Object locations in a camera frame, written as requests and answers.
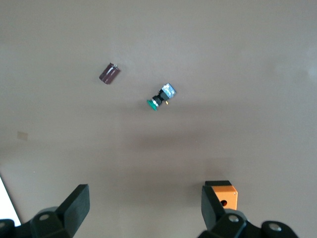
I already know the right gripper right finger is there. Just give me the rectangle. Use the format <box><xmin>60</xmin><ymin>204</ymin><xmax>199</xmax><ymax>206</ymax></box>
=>
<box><xmin>197</xmin><ymin>184</ymin><xmax>298</xmax><ymax>238</ymax></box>

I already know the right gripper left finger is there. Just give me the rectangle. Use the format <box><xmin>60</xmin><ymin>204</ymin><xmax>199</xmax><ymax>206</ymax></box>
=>
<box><xmin>0</xmin><ymin>183</ymin><xmax>91</xmax><ymax>238</ymax></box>

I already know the green push button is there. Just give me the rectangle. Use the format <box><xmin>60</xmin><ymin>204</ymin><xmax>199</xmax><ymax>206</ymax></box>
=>
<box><xmin>146</xmin><ymin>82</ymin><xmax>178</xmax><ymax>112</ymax></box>

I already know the orange box with black base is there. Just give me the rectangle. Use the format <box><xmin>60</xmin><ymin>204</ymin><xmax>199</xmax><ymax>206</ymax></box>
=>
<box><xmin>205</xmin><ymin>180</ymin><xmax>239</xmax><ymax>212</ymax></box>

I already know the dark maroon electronic component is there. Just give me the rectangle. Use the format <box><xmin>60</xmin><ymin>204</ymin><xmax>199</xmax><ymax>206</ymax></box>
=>
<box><xmin>99</xmin><ymin>62</ymin><xmax>121</xmax><ymax>86</ymax></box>

